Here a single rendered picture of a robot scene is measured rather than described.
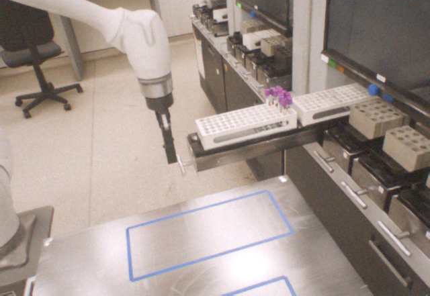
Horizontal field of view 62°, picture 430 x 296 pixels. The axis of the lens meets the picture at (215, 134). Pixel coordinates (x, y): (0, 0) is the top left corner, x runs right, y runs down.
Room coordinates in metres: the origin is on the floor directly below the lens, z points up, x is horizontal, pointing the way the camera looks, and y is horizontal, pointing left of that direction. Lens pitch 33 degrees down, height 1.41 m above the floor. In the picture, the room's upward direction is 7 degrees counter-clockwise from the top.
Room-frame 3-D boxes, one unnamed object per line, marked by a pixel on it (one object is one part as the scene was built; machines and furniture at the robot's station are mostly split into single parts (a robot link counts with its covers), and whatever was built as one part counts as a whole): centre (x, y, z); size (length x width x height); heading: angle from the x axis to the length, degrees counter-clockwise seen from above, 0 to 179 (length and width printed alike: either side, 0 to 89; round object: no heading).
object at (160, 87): (0.88, 0.14, 1.03); 0.09 x 0.09 x 0.06
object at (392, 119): (0.85, -0.47, 0.85); 0.12 x 0.02 x 0.06; 12
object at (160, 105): (0.88, 0.14, 0.96); 0.08 x 0.07 x 0.09; 12
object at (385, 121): (0.84, -0.45, 0.85); 0.12 x 0.02 x 0.06; 12
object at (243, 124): (0.93, -0.10, 0.83); 0.30 x 0.10 x 0.06; 102
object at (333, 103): (0.99, -0.41, 0.83); 0.30 x 0.10 x 0.06; 102
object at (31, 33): (3.10, 1.49, 0.52); 0.64 x 0.60 x 1.05; 32
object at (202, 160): (0.96, -0.23, 0.78); 0.73 x 0.14 x 0.09; 102
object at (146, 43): (0.89, 0.14, 1.14); 0.13 x 0.11 x 0.16; 19
